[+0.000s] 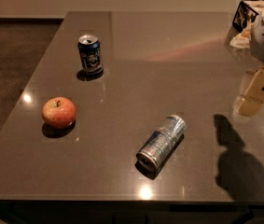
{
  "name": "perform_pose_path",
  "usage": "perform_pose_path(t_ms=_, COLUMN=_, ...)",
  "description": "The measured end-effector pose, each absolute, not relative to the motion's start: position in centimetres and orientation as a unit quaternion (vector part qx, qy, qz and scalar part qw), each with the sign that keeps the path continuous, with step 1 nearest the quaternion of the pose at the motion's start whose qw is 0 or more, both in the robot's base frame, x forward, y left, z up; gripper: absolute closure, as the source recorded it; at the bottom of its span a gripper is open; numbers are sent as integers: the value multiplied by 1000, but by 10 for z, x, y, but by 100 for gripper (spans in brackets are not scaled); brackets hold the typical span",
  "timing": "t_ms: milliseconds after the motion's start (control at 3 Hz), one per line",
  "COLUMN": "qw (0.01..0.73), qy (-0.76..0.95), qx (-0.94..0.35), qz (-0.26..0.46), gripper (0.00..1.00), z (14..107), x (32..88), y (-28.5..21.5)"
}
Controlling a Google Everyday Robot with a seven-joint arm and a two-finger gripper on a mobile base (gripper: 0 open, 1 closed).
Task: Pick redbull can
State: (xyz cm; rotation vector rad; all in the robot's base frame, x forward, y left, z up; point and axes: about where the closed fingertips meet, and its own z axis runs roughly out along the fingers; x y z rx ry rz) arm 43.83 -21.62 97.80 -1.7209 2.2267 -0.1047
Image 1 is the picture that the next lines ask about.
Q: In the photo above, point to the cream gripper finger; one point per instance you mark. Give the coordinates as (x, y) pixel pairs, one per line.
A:
(246, 107)
(255, 89)

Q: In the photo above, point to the silver blue redbull can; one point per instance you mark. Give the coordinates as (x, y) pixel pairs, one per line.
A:
(161, 142)

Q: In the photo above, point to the dark blue soda can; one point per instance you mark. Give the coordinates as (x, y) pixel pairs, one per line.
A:
(90, 55)

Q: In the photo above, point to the crumpled beige bag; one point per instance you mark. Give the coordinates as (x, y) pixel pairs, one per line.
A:
(242, 39)

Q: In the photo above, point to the black framed box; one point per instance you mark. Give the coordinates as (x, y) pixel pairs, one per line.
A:
(246, 13)

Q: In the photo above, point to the red apple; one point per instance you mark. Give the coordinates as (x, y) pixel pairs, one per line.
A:
(59, 113)

